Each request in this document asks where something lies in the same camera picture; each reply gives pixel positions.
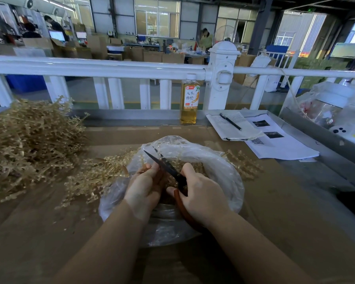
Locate person's left hand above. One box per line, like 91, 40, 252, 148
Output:
123, 163, 166, 222

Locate person's right hand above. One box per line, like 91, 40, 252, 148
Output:
166, 163, 232, 229

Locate red-handled black scissors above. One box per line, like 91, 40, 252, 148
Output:
143, 150, 209, 234

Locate person's left forearm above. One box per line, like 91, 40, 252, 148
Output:
52, 200, 154, 284

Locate person's right forearm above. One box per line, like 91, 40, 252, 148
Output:
206, 210, 317, 284

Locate clear plastic bag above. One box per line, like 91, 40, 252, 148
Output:
98, 135, 245, 248

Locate golden beaded sprig bunch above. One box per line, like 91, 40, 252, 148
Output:
56, 148, 142, 210

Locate open white notebook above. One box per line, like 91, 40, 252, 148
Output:
206, 111, 265, 142

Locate black pen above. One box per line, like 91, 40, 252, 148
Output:
219, 113, 242, 131

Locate amber drink bottle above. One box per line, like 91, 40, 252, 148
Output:
180, 73, 201, 125

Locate white printed paper sheets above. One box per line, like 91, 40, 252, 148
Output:
244, 114, 320, 161

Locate white railing fence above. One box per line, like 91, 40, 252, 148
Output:
0, 41, 355, 113

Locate pile of golden beaded sprigs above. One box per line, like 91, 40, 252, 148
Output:
0, 97, 89, 206

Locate row of cardboard boxes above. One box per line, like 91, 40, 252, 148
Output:
0, 23, 258, 86

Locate white sack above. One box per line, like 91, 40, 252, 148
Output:
250, 53, 281, 92

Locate white standing fan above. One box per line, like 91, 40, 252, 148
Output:
212, 25, 240, 47

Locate blue plastic bin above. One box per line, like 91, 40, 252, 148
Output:
5, 75, 47, 93

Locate crumpled clear plastic bags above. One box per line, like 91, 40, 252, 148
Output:
288, 81, 355, 139

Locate white device with black dots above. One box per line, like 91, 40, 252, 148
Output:
329, 125, 355, 142

